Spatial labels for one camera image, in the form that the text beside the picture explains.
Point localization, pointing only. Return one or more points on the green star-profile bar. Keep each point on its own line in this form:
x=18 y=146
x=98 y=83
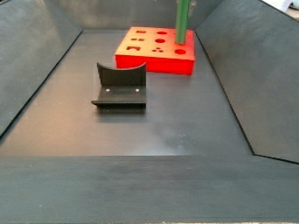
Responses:
x=181 y=21

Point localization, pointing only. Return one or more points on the black L-shaped fixture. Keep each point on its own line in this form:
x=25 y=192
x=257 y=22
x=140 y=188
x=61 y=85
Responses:
x=121 y=86

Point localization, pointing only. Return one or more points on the red shape-sorter block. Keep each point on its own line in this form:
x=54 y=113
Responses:
x=149 y=45

